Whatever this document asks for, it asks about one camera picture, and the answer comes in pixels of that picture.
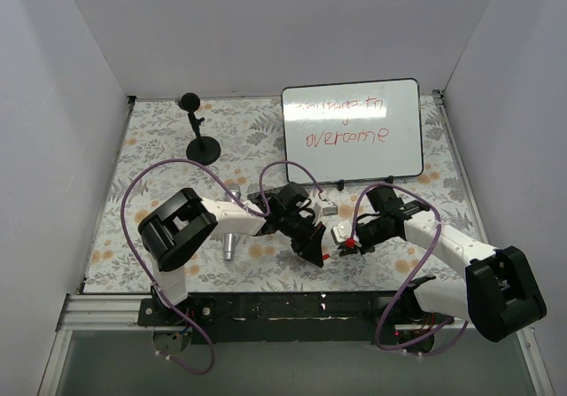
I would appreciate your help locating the silver microphone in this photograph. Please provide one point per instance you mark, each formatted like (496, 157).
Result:
(230, 240)

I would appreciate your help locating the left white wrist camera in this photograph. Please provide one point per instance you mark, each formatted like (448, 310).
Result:
(322, 207)

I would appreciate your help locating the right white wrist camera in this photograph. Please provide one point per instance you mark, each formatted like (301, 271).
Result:
(343, 235)

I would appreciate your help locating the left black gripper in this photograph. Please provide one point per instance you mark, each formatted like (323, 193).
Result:
(306, 240)

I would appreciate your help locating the black microphone stand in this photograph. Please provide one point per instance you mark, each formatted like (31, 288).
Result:
(205, 150)

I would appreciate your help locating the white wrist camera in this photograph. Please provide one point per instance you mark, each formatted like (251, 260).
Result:
(322, 207)
(343, 235)

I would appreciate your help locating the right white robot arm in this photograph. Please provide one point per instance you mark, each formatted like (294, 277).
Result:
(497, 292)

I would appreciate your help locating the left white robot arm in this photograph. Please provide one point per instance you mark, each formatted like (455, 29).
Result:
(174, 232)

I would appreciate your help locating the floral table mat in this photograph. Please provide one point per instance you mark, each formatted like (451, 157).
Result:
(151, 169)

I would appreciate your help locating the white whiteboard black frame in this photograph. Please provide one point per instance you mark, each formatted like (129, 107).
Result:
(353, 131)

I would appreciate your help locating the black base bar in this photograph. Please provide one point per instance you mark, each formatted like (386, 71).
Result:
(230, 317)

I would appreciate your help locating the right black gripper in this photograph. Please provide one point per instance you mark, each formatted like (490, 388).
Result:
(359, 237)

